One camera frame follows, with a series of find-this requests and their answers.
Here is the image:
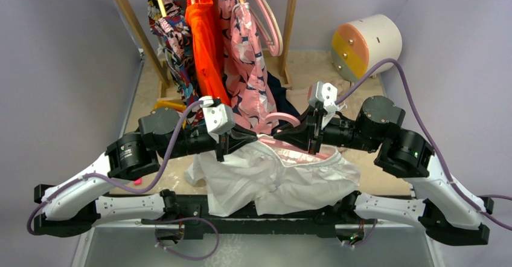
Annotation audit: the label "wooden clothes rack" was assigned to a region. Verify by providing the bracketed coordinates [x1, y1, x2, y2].
[114, 0, 296, 100]

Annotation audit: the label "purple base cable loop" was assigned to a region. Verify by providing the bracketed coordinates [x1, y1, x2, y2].
[153, 217, 221, 262]

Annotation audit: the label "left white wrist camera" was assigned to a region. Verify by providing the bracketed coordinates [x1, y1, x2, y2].
[200, 96, 235, 140]

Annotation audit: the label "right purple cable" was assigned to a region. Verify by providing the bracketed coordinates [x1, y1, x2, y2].
[335, 58, 512, 232]

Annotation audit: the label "round white drawer cabinet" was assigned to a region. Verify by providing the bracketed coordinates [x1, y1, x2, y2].
[331, 14, 403, 83]

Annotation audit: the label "yellow plastic bin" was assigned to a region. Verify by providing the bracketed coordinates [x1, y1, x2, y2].
[153, 100, 187, 112]

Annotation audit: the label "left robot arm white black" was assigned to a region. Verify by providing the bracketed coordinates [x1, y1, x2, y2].
[26, 105, 257, 237]

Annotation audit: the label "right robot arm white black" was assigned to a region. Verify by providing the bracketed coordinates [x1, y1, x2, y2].
[274, 95, 493, 246]

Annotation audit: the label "white shorts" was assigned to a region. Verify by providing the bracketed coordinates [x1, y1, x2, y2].
[184, 135, 360, 217]

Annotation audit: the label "navy blue shorts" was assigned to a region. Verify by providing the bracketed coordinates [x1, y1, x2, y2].
[258, 71, 299, 134]

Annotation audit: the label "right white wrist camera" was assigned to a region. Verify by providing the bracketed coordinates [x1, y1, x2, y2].
[307, 82, 347, 129]

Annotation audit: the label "beige shorts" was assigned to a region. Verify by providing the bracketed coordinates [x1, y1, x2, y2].
[286, 77, 385, 196]

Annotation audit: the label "comic print shorts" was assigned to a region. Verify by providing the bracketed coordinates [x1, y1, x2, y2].
[147, 0, 201, 106]

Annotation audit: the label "orange mesh shorts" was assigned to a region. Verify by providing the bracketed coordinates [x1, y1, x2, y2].
[185, 0, 230, 106]

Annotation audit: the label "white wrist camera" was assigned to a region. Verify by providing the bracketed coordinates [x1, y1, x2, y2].
[307, 82, 347, 129]
[200, 96, 235, 140]

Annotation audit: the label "pink shark print shorts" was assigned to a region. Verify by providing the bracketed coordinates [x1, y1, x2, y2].
[217, 0, 278, 134]

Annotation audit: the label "pink wooden hanger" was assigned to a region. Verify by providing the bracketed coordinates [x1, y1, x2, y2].
[255, 0, 283, 57]
[255, 112, 339, 162]

